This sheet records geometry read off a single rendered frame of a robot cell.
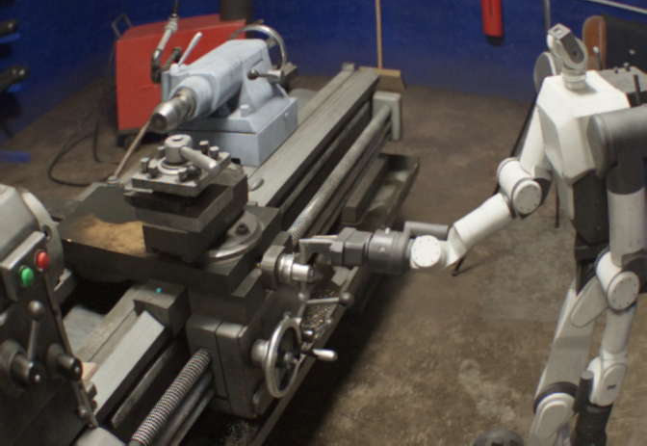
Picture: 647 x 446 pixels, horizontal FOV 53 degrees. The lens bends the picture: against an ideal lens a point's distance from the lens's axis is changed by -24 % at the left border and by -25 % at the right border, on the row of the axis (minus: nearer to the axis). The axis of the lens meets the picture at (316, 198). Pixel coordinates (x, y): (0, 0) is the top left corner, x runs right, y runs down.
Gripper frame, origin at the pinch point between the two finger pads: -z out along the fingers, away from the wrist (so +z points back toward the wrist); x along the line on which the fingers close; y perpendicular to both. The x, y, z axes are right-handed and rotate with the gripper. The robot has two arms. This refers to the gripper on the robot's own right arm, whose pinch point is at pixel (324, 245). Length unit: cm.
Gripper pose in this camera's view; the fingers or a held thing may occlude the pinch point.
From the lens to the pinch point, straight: 177.0
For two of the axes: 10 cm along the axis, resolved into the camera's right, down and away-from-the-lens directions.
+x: 3.1, -2.8, 9.1
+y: 0.1, -9.6, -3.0
